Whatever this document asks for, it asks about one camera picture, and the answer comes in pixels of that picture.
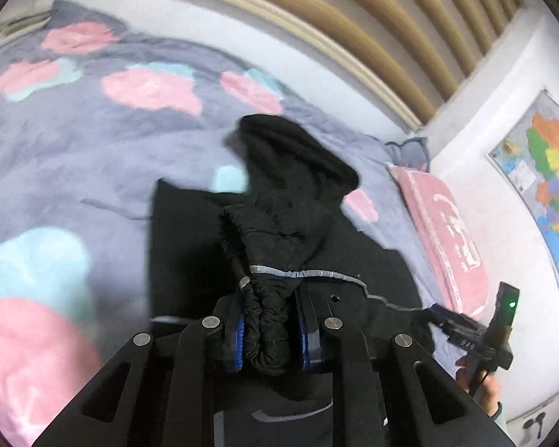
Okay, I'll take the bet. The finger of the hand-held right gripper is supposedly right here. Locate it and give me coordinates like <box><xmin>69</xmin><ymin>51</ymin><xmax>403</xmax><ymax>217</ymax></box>
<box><xmin>427</xmin><ymin>304</ymin><xmax>487</xmax><ymax>342</ymax></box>

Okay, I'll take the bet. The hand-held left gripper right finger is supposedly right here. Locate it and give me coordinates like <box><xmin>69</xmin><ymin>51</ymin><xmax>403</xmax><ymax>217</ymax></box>
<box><xmin>294</xmin><ymin>288</ymin><xmax>518</xmax><ymax>447</ymax></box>

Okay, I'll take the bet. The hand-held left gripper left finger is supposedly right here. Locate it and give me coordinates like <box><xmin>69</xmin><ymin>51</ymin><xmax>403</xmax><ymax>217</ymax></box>
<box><xmin>32</xmin><ymin>276</ymin><xmax>254</xmax><ymax>447</ymax></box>

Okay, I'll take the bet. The black jacket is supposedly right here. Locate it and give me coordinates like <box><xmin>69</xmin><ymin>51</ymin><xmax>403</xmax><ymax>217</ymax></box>
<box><xmin>146</xmin><ymin>114</ymin><xmax>436</xmax><ymax>447</ymax></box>

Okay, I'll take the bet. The person's right hand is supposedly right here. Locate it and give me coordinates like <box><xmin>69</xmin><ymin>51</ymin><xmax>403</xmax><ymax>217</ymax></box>
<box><xmin>454</xmin><ymin>358</ymin><xmax>502</xmax><ymax>416</ymax></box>

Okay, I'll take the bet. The pink pillow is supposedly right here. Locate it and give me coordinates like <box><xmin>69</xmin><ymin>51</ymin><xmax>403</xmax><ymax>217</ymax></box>
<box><xmin>386</xmin><ymin>165</ymin><xmax>491</xmax><ymax>322</ymax></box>

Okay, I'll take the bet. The grey pillow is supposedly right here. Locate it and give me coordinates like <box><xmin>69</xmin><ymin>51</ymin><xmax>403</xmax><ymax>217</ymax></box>
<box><xmin>384</xmin><ymin>137</ymin><xmax>432</xmax><ymax>173</ymax></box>

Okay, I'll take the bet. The wooden slatted headboard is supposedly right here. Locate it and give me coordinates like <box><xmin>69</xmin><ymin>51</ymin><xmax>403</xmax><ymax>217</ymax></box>
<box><xmin>130</xmin><ymin>0</ymin><xmax>528</xmax><ymax>132</ymax></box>

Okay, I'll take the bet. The colourful wall map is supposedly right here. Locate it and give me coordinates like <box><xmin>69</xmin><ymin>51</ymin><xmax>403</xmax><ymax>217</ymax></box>
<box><xmin>487</xmin><ymin>88</ymin><xmax>559</xmax><ymax>320</ymax></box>

